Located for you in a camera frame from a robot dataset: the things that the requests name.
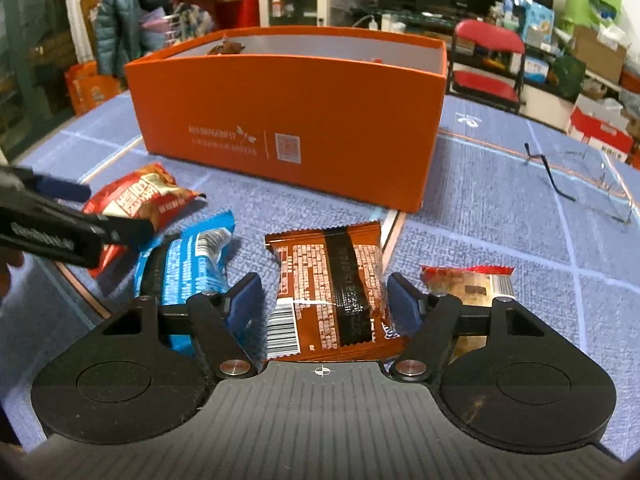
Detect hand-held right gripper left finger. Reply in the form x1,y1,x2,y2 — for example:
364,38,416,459
102,272,263,380

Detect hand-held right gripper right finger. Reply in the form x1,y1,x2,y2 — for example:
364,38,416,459
387,272,546,382

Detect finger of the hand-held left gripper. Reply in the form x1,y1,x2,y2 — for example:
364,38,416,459
0,165,92,202
75,212,156,248

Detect red snack packet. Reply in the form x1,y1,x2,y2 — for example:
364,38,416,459
82,162,207,279

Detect blue bar packet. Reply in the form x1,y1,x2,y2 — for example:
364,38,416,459
132,210,236,356

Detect clear red-edged cake packet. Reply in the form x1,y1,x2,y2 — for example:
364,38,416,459
420,264,516,361

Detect brown snack packet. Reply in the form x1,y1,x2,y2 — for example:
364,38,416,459
264,220,410,363

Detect orange cardboard box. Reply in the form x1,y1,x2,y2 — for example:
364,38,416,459
124,25,447,213

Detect person's left hand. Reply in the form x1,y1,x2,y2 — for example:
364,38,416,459
0,251,25,306

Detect orange paper bag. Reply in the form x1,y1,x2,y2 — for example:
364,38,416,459
65,60,126,116

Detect blue checked tablecloth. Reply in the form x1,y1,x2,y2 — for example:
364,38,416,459
0,92,640,461

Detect dark glass door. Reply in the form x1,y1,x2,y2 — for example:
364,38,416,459
0,0,78,161

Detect teal down jacket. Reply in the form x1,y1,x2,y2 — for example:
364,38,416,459
95,0,176,81

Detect metal cart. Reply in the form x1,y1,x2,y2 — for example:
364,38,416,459
140,5,216,56

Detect white television stand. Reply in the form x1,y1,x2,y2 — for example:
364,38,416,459
330,0,576,121

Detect red white carton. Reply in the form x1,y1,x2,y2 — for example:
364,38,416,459
567,107,636,161

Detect dark green bag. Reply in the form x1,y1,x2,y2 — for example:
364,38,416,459
547,52,586,101

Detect red folding chair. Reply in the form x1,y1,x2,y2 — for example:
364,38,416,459
446,19,526,113

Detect brown cardboard box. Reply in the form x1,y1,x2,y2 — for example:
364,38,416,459
570,25,628,83

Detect blue white package stack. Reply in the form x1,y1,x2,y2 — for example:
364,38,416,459
500,0,556,31

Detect thin-frame eyeglasses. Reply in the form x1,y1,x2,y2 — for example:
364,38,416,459
524,142,636,223

